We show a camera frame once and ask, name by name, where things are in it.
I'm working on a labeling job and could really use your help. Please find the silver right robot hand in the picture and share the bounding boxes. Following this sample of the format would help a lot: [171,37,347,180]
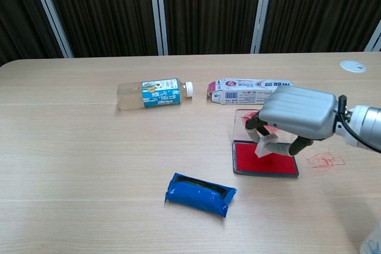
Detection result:
[244,85,340,156]

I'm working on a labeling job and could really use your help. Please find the white red stamp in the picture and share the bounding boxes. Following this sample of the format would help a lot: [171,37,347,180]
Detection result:
[254,133,278,159]

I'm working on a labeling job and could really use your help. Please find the red ink stamp pad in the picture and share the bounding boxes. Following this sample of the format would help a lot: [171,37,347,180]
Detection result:
[232,108,299,179]

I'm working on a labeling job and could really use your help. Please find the white pink toothpaste carton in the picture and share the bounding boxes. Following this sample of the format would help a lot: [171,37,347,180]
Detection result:
[206,78,295,106]

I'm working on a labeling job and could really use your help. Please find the blue plastic wrapped packet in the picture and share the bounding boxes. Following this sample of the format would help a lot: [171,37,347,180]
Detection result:
[164,172,238,218]

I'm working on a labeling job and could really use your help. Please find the clear plastic bottle teal label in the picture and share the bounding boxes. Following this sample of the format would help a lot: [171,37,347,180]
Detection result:
[117,77,195,111]

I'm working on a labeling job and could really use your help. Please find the translucent plastic object blue scribbles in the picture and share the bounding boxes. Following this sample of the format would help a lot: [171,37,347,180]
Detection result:
[360,219,381,254]

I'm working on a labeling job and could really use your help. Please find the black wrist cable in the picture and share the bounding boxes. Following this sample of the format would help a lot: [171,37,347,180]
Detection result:
[336,95,381,153]

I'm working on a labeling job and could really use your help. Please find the grey round cable grommet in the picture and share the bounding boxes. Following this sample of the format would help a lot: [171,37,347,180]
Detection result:
[339,59,367,73]

